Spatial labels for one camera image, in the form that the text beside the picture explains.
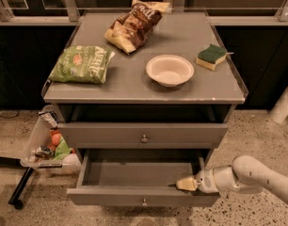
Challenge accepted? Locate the clear plastic bin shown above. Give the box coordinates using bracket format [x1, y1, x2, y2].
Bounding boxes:
[21, 105, 81, 174]

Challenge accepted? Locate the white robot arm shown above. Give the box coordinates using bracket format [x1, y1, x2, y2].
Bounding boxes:
[175, 155, 288, 205]

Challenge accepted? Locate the grey top drawer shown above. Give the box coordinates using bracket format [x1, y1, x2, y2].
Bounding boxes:
[58, 122, 228, 149]

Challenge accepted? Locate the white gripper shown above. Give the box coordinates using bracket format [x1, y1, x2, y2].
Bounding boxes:
[176, 166, 234, 193]

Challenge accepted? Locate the grey drawer cabinet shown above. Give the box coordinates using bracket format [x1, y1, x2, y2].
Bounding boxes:
[40, 10, 248, 162]

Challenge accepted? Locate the orange fruit in bin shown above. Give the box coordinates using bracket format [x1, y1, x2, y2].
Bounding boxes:
[52, 134, 62, 146]

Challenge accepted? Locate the white cylindrical post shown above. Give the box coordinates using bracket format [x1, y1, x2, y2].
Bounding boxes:
[269, 86, 288, 123]

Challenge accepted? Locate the brown yellow chip bag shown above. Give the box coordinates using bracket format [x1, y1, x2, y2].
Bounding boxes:
[104, 0, 169, 54]

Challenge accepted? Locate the black floor cable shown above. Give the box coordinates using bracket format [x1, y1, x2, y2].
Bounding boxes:
[0, 109, 21, 119]

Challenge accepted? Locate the grey drawer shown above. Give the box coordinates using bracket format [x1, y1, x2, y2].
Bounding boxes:
[67, 149, 219, 207]
[58, 122, 228, 149]

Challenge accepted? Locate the green chip bag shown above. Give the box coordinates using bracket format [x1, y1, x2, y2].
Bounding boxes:
[49, 45, 115, 84]

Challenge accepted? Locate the black floor stand leg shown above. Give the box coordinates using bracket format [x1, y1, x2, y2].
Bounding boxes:
[0, 156, 34, 210]

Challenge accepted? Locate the white paper bowl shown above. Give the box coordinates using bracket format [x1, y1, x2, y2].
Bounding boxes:
[146, 55, 194, 88]

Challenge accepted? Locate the green bag in bin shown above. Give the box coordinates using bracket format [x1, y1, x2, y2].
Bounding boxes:
[54, 138, 72, 160]

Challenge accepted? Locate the green yellow sponge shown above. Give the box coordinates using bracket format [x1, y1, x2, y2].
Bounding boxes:
[196, 44, 228, 71]

